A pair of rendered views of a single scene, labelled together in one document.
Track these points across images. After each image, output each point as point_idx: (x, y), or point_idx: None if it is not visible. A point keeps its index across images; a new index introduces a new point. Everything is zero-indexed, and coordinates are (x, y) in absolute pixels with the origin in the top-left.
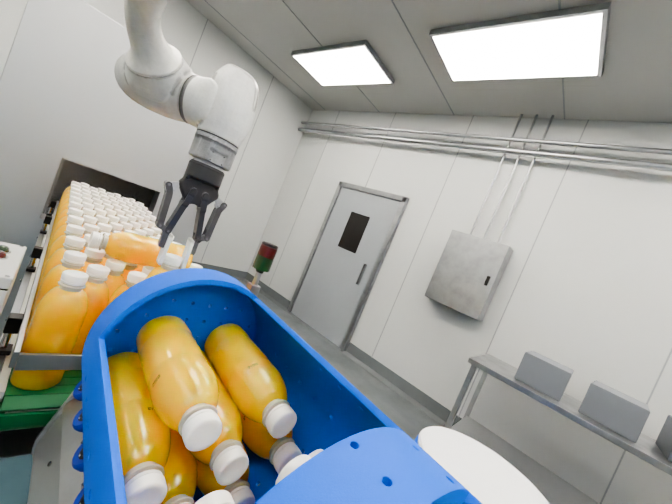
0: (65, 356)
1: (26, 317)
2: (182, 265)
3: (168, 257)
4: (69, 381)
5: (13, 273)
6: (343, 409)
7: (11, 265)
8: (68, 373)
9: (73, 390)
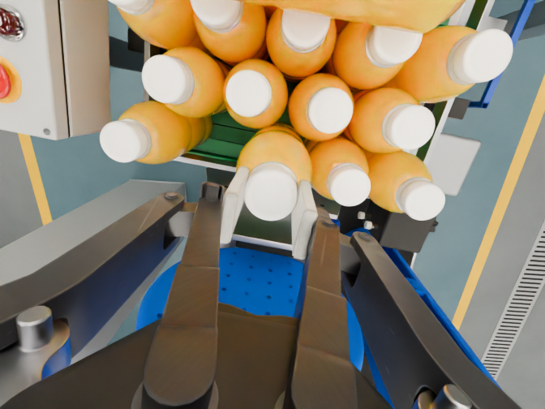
0: (188, 162)
1: (147, 47)
2: (291, 216)
3: (250, 210)
4: (220, 133)
5: (50, 114)
6: None
7: (39, 71)
8: (221, 116)
9: (221, 151)
